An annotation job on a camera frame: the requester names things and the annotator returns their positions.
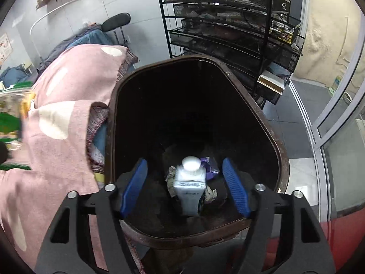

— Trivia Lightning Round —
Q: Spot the green yellow snack packet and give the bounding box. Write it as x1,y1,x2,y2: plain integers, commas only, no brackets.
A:
0,90,36,172

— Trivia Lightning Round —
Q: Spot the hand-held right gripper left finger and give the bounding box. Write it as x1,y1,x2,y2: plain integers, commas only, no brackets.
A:
34,158,148,274

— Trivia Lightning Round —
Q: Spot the wall poster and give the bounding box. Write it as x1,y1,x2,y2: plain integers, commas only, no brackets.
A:
0,33,13,64

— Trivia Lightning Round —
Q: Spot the glass door frame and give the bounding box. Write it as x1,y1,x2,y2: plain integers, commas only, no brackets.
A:
285,0,365,223

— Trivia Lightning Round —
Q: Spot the black metal rack cart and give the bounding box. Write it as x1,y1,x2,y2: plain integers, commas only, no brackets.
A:
156,0,305,112

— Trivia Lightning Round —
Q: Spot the white flat box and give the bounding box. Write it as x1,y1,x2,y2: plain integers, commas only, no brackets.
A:
257,71,286,95

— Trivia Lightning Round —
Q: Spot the purple wrapper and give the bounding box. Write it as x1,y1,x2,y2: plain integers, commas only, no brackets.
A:
200,157,220,180

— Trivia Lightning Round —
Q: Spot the brown plastic trash bin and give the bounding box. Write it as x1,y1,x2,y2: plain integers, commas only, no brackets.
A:
104,55,290,274

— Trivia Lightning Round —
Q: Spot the black round stool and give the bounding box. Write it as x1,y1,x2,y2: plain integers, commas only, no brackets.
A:
102,13,132,45

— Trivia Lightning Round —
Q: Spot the blue massage bed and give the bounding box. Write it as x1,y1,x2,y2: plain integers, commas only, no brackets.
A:
37,24,137,73

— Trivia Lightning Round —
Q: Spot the white capped bottle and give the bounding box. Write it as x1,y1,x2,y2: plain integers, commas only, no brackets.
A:
173,155,206,217

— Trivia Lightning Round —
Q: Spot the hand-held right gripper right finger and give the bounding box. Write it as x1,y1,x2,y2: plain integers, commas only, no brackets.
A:
222,158,335,274

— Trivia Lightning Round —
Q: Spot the pink polka dot blanket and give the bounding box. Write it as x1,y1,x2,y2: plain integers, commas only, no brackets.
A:
0,45,139,274

